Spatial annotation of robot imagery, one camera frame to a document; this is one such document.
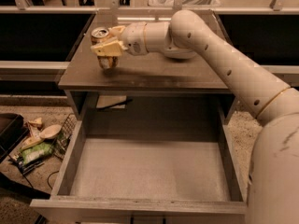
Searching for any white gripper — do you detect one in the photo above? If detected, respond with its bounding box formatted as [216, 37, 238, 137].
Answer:
[91, 21, 148, 57]

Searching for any orange soda can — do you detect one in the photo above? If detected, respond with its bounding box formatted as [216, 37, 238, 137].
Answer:
[91, 27, 121, 70]

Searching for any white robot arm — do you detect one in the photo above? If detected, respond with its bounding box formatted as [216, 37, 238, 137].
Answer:
[91, 10, 299, 224]

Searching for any grey cabinet with glossy top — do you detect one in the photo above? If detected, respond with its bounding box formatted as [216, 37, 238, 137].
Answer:
[57, 9, 249, 125]

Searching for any open grey top drawer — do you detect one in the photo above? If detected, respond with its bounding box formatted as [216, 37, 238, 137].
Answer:
[31, 124, 246, 224]

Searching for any yellow sponge piece on floor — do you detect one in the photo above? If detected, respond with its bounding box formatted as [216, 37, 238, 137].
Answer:
[27, 118, 43, 129]

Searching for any beige bowl on floor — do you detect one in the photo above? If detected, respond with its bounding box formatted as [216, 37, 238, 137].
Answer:
[39, 124, 62, 139]

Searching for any black bin on floor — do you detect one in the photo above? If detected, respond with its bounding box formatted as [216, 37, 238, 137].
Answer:
[0, 113, 29, 162]

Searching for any green snack bag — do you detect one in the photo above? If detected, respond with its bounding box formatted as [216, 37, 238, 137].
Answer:
[21, 142, 53, 165]

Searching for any black wire basket left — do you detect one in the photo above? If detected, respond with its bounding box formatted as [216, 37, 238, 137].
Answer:
[54, 114, 77, 161]

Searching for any black cable on floor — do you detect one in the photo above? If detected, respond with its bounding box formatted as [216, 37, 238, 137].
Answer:
[46, 170, 60, 190]

